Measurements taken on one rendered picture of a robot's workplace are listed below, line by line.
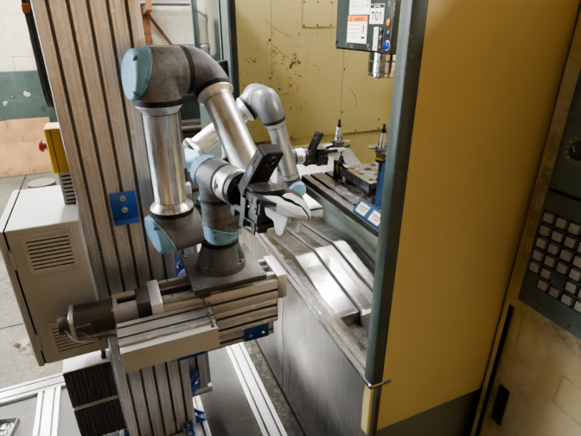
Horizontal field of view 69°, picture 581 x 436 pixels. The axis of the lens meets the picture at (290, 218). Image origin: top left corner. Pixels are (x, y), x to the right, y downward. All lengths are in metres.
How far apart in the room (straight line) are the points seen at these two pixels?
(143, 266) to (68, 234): 0.26
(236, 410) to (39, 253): 1.09
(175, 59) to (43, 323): 0.88
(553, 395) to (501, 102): 0.84
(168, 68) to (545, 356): 1.26
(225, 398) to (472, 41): 1.69
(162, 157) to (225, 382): 1.30
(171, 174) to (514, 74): 0.85
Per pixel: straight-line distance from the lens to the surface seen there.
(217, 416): 2.02
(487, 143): 1.13
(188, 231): 1.20
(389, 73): 2.09
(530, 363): 1.50
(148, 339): 1.27
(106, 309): 1.36
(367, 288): 1.83
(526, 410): 1.59
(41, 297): 1.45
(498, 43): 1.08
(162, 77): 1.07
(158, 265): 1.47
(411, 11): 0.92
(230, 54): 2.09
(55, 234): 1.35
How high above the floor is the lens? 1.74
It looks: 25 degrees down
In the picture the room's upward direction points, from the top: straight up
